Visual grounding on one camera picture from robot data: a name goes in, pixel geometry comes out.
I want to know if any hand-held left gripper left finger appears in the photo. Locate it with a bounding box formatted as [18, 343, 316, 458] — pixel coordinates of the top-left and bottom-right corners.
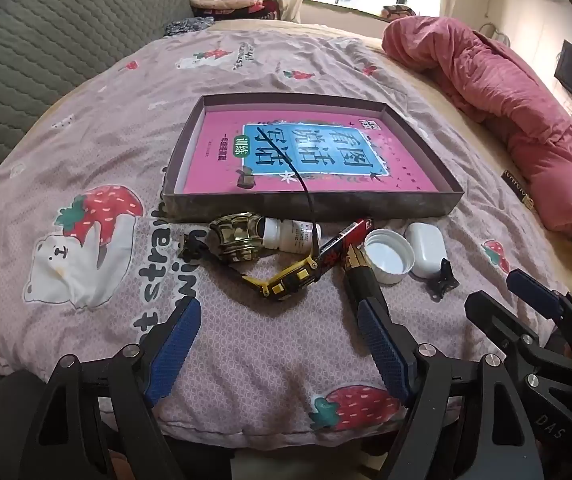
[13, 297, 203, 480]

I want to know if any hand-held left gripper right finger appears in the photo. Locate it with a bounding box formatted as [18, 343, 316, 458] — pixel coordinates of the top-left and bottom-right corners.
[357, 297, 546, 480]

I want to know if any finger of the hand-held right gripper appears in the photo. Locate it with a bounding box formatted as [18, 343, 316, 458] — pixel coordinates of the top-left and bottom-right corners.
[464, 290, 572, 386]
[506, 268, 572, 348]

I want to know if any black gold lighter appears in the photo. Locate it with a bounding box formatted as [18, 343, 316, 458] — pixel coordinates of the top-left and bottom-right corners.
[342, 247, 387, 306]

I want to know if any white earbuds case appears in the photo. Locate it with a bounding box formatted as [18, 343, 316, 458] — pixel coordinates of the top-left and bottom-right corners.
[405, 222, 447, 279]

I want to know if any white plastic jar lid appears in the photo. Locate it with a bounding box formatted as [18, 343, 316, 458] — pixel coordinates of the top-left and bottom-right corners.
[363, 228, 415, 285]

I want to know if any red black lighter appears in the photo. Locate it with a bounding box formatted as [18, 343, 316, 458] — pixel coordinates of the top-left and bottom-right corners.
[316, 218, 373, 271]

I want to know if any ornate gold cap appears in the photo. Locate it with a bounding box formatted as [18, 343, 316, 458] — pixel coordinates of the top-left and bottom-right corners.
[208, 213, 267, 264]

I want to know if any white pill bottle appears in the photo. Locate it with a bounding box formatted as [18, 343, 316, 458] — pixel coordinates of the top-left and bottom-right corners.
[261, 217, 323, 255]

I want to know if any grey cardboard box tray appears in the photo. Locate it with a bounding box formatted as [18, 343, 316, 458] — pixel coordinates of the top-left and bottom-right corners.
[160, 92, 465, 224]

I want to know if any pink comforter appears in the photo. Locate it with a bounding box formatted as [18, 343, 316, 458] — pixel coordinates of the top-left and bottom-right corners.
[382, 15, 572, 256]

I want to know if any pink book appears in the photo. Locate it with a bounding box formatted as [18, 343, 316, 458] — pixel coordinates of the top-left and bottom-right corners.
[181, 110, 439, 195]

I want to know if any strawberry printed blanket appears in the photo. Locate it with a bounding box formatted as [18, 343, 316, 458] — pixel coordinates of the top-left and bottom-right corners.
[0, 27, 572, 448]

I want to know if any dark floral cloth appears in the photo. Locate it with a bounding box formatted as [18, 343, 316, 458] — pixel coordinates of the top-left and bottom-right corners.
[164, 16, 215, 38]

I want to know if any grey quilted headboard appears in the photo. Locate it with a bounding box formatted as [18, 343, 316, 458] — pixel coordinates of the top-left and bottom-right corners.
[0, 0, 189, 216]

